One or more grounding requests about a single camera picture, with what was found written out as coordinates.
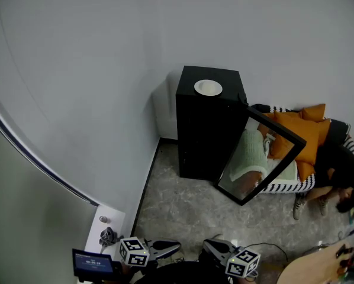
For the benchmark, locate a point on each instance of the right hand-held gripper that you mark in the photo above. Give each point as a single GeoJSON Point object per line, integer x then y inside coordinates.
{"type": "Point", "coordinates": [243, 263]}

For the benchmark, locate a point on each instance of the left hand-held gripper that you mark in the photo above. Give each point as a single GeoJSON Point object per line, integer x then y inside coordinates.
{"type": "Point", "coordinates": [134, 251]}

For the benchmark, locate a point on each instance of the black cabinet with glass door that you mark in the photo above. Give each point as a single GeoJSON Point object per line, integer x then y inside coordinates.
{"type": "Point", "coordinates": [206, 135]}

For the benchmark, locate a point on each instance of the white round plate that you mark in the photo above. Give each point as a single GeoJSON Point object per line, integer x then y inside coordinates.
{"type": "Point", "coordinates": [198, 88]}

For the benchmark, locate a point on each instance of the person's left forearm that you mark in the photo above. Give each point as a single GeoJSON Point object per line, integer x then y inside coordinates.
{"type": "Point", "coordinates": [127, 269]}

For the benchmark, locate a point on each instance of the person's black shirt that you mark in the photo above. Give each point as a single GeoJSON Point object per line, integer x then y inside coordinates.
{"type": "Point", "coordinates": [183, 275]}

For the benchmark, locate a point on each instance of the round metal knob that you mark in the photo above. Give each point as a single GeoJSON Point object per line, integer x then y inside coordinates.
{"type": "Point", "coordinates": [103, 219]}

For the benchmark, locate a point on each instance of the white narrow panel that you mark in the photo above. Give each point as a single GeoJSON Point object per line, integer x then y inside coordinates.
{"type": "Point", "coordinates": [106, 211]}

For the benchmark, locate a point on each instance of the small black monitor screen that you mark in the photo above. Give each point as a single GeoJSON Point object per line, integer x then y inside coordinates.
{"type": "Point", "coordinates": [94, 263]}

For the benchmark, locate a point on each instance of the light wooden table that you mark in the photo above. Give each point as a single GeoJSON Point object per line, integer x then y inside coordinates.
{"type": "Point", "coordinates": [310, 265]}

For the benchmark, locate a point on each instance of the pale green knit blanket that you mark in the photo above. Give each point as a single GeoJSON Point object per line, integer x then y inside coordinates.
{"type": "Point", "coordinates": [288, 171]}

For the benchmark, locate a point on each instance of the black baseboard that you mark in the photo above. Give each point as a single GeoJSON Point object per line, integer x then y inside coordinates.
{"type": "Point", "coordinates": [168, 141]}

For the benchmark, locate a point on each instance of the assorted small table items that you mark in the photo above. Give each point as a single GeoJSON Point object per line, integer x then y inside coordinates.
{"type": "Point", "coordinates": [347, 259]}

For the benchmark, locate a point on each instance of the large orange pillow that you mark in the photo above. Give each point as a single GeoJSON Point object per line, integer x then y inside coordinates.
{"type": "Point", "coordinates": [304, 138]}

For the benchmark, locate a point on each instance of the glass door with black frame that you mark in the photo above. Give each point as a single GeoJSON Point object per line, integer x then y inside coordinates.
{"type": "Point", "coordinates": [277, 129]}

